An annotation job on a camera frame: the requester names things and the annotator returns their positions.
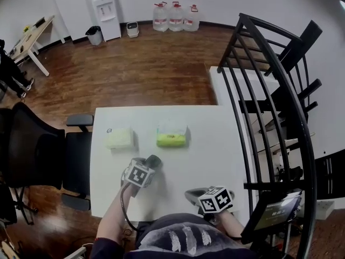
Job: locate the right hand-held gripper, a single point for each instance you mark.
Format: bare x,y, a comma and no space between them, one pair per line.
217,201

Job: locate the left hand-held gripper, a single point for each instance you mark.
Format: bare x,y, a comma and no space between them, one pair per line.
138,174

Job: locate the black computer mouse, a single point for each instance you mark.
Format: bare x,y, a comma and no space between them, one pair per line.
153,160

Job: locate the person's right forearm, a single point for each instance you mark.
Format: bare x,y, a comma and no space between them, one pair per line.
233,224

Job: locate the person's left forearm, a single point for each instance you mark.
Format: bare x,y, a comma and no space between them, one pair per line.
111,217

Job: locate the pale yellow tissue pack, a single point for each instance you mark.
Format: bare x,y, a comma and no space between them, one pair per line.
120,139

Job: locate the green tissue pack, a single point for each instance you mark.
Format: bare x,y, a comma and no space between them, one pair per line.
172,137

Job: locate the person's dark feather-print shirt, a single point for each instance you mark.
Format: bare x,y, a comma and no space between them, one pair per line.
188,244

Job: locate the black tablet screen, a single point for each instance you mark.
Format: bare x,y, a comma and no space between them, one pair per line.
272,214

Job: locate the black office chair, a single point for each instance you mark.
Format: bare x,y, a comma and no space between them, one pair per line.
29,150

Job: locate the black swivel chair base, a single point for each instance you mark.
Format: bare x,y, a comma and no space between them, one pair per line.
21,206

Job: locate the white storage box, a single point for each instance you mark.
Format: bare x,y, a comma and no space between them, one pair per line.
324,210

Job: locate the small white bucket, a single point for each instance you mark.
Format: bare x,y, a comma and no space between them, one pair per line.
132,30

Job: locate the grey trash bin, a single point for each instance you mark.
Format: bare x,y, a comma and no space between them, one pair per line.
95,36

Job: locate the white water dispenser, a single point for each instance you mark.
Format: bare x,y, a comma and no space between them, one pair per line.
106,20

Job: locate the black metal rack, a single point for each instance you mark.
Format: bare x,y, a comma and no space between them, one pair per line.
291,85

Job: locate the light wooden desk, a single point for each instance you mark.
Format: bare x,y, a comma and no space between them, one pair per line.
29,40

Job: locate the black flat device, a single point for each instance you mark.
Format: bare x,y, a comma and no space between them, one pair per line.
39,21

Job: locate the yellow-green small object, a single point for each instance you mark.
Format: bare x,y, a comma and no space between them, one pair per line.
26,28

